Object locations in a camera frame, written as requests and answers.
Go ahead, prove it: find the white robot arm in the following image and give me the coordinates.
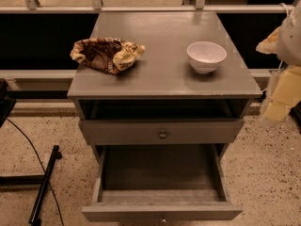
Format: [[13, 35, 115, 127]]
[[256, 3, 301, 126]]

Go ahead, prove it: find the black equipment at left edge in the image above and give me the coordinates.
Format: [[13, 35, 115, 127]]
[[0, 81, 16, 128]]

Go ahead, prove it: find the black floor cable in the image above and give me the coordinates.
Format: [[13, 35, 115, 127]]
[[6, 118, 65, 226]]

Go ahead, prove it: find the grey wooden drawer cabinet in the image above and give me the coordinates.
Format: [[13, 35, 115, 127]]
[[66, 10, 263, 162]]

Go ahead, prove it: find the white ceramic bowl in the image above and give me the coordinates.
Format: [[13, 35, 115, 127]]
[[186, 41, 227, 73]]

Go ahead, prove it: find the brown chip bag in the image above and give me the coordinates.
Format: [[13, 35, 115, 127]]
[[70, 38, 146, 75]]

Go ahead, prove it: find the black metal stand base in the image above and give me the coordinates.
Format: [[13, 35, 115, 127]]
[[0, 145, 62, 226]]

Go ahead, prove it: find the open bottom grey drawer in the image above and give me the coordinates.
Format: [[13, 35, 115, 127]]
[[82, 144, 242, 222]]

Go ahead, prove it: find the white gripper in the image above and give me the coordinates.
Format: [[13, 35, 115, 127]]
[[263, 66, 301, 122]]

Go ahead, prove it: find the closed grey drawer with knob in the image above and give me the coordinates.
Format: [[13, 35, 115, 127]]
[[79, 119, 244, 145]]

